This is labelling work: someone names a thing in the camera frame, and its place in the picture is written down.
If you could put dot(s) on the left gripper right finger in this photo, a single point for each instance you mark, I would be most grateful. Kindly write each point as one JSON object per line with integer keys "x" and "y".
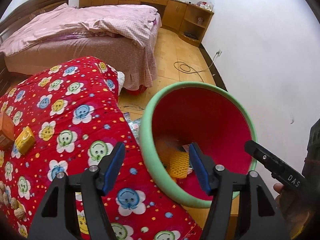
{"x": 259, "y": 216}

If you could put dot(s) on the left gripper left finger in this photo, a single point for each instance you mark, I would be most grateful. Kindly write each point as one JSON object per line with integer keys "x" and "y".
{"x": 56, "y": 216}

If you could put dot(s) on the yellow foam net back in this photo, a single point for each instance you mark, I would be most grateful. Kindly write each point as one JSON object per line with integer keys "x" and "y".
{"x": 25, "y": 140}

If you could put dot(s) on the yellow foam net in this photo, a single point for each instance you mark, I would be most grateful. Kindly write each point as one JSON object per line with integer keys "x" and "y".
{"x": 25, "y": 140}
{"x": 178, "y": 165}

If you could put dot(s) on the yellow foam net front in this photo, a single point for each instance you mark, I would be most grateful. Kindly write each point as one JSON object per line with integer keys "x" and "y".
{"x": 178, "y": 165}

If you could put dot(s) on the orange small carton box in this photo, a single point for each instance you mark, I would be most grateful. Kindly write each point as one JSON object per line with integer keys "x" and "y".
{"x": 6, "y": 131}

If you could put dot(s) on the orange foam net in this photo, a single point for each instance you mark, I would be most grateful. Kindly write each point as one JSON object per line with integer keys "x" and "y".
{"x": 164, "y": 150}

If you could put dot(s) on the red green trash bin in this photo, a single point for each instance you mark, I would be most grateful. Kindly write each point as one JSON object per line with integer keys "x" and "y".
{"x": 201, "y": 113}

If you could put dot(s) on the person's right hand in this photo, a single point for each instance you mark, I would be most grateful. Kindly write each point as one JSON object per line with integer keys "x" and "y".
{"x": 297, "y": 216}

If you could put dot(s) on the red smiley-flower quilt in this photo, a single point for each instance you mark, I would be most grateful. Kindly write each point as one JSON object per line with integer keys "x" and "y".
{"x": 72, "y": 110}

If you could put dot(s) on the wooden desk cabinet unit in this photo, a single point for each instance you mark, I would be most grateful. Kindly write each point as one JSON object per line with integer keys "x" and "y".
{"x": 190, "y": 22}

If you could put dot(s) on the pink bed quilt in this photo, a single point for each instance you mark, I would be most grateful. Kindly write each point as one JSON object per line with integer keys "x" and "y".
{"x": 128, "y": 20}

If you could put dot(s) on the dark wood headboard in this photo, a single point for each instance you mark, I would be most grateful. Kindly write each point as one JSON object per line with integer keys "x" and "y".
{"x": 24, "y": 13}

